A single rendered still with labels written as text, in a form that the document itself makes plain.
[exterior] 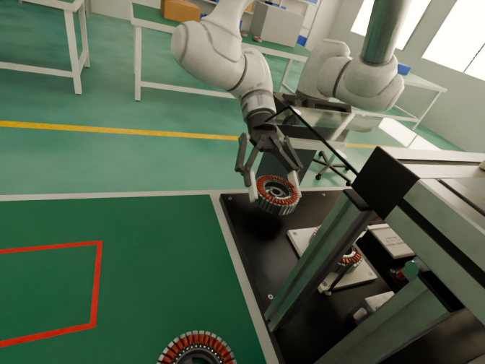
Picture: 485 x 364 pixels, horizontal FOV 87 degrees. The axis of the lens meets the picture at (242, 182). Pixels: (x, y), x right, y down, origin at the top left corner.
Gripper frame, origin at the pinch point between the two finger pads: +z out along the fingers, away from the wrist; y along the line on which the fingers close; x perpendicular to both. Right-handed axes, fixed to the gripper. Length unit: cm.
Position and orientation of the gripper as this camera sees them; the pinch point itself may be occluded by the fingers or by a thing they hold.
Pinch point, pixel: (275, 192)
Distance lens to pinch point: 62.1
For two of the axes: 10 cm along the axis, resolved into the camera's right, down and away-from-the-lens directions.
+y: -9.1, 0.1, -4.1
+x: 3.8, -3.5, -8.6
